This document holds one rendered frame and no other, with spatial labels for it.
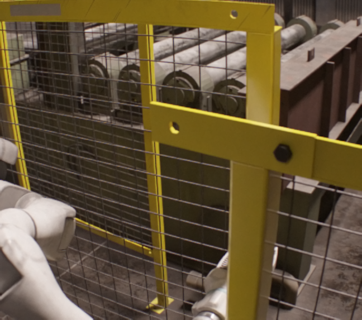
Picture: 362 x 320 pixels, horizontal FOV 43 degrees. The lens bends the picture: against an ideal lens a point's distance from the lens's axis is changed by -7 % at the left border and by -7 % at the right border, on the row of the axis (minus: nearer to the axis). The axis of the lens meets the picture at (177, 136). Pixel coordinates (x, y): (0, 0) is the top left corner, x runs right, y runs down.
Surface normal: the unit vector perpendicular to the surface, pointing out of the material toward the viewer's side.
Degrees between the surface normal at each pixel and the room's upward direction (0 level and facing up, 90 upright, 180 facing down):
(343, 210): 0
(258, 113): 90
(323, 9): 90
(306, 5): 90
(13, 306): 75
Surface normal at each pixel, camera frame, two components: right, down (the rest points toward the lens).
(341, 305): -0.04, -0.91
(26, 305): 0.17, 0.05
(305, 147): -0.55, 0.36
